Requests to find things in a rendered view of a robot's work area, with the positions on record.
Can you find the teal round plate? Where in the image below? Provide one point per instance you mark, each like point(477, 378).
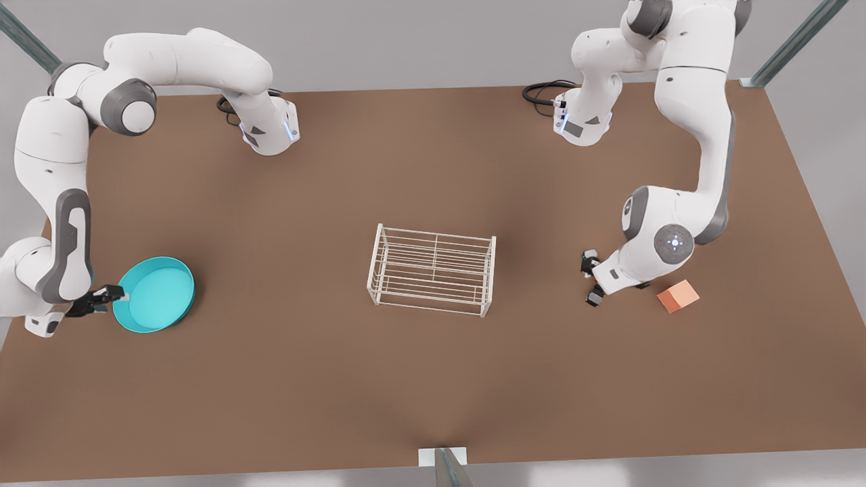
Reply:
point(154, 295)

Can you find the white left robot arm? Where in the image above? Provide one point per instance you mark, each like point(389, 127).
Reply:
point(697, 101)

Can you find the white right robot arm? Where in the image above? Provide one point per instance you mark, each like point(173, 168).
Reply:
point(51, 155)

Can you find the red button switch box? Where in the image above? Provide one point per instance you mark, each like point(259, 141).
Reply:
point(678, 296)

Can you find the silver frame post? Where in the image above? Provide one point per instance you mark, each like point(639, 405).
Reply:
point(27, 39)
point(444, 467)
point(791, 46)

